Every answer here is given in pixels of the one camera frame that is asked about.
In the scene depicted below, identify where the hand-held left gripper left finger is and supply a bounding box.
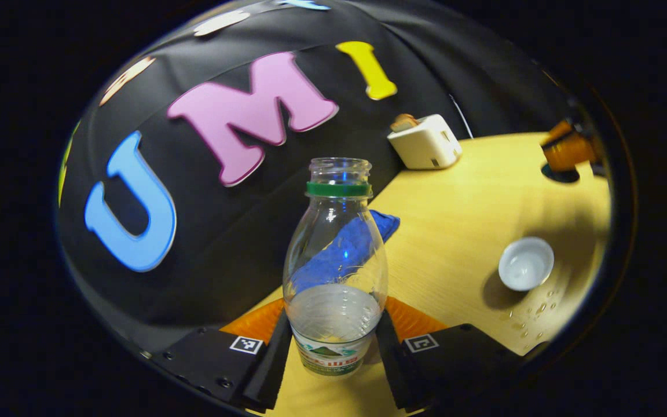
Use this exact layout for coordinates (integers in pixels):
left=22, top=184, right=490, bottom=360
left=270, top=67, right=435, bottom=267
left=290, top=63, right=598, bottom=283
left=140, top=298, right=292, bottom=414

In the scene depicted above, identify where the white toaster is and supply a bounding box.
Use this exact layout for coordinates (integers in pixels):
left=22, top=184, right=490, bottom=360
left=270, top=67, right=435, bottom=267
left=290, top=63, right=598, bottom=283
left=387, top=114, right=463, bottom=170

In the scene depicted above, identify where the clear plastic water bottle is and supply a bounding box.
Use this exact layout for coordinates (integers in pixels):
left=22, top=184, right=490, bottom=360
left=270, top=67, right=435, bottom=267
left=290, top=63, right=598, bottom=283
left=283, top=158, right=389, bottom=378

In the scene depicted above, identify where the dark teal teacup lid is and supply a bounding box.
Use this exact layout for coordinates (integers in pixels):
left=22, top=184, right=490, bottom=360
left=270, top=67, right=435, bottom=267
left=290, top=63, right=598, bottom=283
left=540, top=162, right=581, bottom=184

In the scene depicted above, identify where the white cable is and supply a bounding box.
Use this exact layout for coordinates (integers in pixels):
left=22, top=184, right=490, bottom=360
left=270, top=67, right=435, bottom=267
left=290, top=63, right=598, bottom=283
left=448, top=94, right=473, bottom=138

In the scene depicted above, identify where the blue folded towel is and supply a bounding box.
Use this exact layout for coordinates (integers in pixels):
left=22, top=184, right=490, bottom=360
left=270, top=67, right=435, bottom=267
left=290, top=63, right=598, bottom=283
left=293, top=210, right=401, bottom=293

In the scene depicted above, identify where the black backdrop cloth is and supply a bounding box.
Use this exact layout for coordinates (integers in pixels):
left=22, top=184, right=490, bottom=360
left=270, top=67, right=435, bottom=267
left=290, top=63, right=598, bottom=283
left=56, top=0, right=577, bottom=354

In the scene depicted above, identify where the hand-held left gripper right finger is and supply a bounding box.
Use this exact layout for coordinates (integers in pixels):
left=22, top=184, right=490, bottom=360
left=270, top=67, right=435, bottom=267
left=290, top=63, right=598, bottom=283
left=374, top=298, right=525, bottom=414

